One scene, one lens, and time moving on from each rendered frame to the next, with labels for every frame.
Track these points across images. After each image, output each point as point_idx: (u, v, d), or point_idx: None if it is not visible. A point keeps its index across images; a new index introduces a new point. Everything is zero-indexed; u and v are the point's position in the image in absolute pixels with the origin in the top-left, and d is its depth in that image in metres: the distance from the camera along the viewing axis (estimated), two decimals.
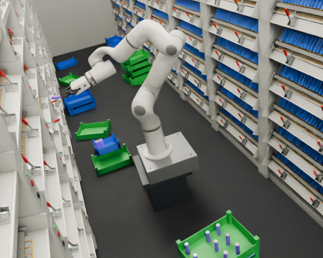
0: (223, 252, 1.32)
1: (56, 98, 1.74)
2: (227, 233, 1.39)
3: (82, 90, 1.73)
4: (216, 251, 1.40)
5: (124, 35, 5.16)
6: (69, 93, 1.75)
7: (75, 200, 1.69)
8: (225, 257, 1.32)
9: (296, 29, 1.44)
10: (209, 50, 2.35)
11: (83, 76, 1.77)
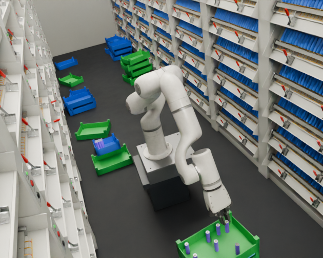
0: None
1: None
2: (226, 220, 1.34)
3: None
4: (216, 251, 1.40)
5: (124, 35, 5.16)
6: (224, 210, 1.36)
7: (75, 200, 1.69)
8: None
9: (296, 29, 1.44)
10: (209, 50, 2.35)
11: (213, 192, 1.30)
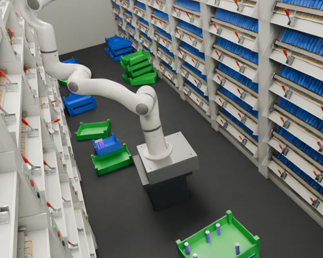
0: None
1: None
2: None
3: None
4: None
5: (124, 35, 5.16)
6: None
7: (75, 200, 1.69)
8: None
9: (296, 29, 1.44)
10: (209, 50, 2.35)
11: None
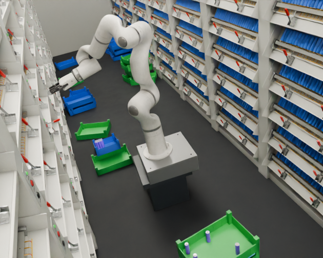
0: None
1: None
2: None
3: (69, 85, 1.87)
4: None
5: None
6: (58, 89, 1.89)
7: (75, 200, 1.69)
8: None
9: (296, 29, 1.44)
10: (209, 50, 2.35)
11: (71, 72, 1.91)
